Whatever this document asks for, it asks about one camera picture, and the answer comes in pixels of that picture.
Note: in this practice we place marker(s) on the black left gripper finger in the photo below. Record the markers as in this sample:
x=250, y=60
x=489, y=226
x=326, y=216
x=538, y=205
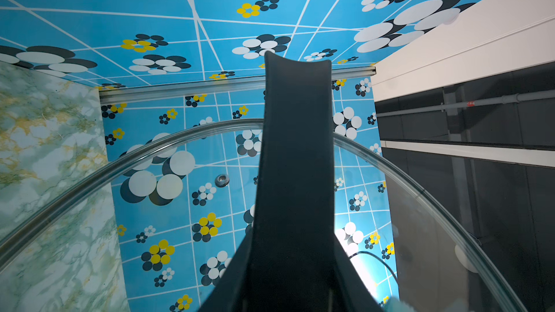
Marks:
x=291, y=259

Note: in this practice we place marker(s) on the glass pot lid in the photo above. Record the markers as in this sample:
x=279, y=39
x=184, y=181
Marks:
x=156, y=229

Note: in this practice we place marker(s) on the light green microfiber cloth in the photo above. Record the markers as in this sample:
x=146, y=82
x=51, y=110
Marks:
x=396, y=305

